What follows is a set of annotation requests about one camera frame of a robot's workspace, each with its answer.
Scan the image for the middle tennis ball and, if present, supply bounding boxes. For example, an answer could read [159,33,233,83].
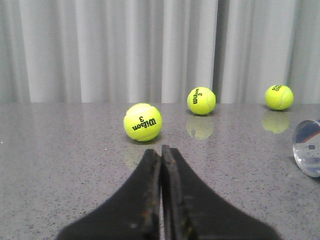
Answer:
[264,84,294,111]

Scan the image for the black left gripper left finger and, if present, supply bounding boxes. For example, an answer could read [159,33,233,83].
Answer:
[57,149,161,240]

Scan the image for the tennis ball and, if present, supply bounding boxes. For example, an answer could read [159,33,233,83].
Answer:
[264,84,294,111]
[123,103,163,142]
[187,87,216,116]

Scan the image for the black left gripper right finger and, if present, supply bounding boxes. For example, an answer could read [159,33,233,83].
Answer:
[161,145,280,240]

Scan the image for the clear plastic tennis ball can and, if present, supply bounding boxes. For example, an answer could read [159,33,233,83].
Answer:
[292,119,320,178]

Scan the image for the far left tennis ball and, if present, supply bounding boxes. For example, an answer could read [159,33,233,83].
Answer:
[123,103,163,142]

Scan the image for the grey pleated curtain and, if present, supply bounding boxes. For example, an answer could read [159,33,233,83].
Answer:
[0,0,320,104]

